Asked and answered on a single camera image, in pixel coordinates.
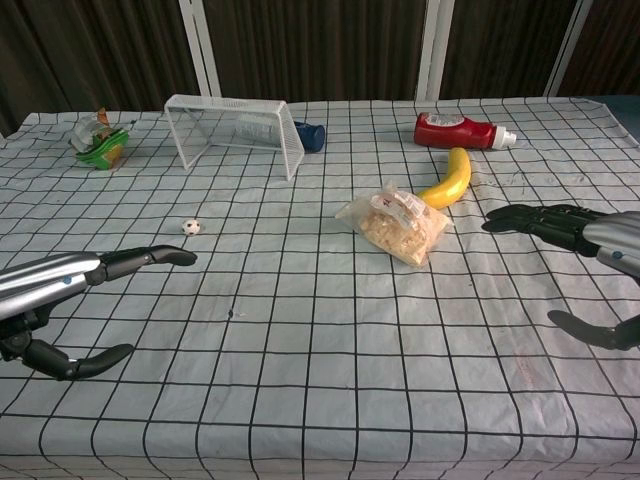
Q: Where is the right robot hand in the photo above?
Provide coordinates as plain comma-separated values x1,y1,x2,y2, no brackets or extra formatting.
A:
481,203,640,352

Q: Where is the red ketchup bottle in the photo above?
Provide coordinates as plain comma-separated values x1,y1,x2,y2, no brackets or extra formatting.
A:
413,111,518,151

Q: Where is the white frame post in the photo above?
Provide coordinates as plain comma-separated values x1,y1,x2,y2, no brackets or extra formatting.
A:
415,0,456,100
178,0,223,98
544,0,595,97

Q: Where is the clear bag of snacks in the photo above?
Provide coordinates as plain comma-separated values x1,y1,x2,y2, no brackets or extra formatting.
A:
335,181,454,267

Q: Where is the yellow banana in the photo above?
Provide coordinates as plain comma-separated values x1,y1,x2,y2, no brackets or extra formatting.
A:
417,146,473,210

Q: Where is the dark brown curtain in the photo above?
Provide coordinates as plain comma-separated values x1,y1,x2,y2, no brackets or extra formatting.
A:
0,0,640,139

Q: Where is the white wire basket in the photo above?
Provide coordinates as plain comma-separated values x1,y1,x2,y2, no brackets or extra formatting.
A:
164,93,306,182

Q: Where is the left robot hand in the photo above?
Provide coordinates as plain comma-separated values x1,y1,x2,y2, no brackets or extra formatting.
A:
0,244,199,382

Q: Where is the white grid tablecloth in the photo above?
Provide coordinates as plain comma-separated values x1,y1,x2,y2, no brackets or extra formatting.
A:
0,94,640,480

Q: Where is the blue can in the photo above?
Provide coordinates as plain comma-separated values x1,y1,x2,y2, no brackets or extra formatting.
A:
292,121,327,153

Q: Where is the crumpled green snack package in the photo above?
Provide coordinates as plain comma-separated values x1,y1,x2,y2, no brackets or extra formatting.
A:
68,107,130,172

